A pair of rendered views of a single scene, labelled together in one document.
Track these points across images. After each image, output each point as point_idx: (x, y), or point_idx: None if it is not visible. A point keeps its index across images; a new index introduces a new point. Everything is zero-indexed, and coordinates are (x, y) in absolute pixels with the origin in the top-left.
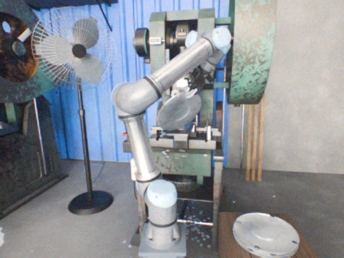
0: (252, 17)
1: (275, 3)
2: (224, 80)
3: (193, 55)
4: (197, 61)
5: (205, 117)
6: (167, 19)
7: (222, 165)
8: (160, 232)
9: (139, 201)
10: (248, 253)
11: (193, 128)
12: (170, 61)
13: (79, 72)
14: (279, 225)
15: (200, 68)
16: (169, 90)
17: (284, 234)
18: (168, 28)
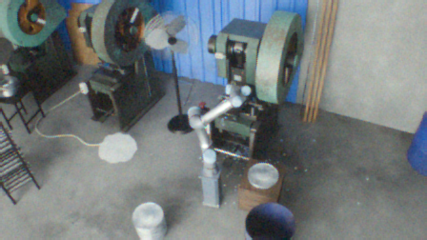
0: (265, 77)
1: (276, 73)
2: None
3: (222, 110)
4: (224, 111)
5: None
6: (229, 38)
7: (254, 135)
8: (208, 170)
9: None
10: (249, 183)
11: (245, 103)
12: (212, 111)
13: (172, 48)
14: (273, 172)
15: None
16: (229, 82)
17: (271, 178)
18: (230, 42)
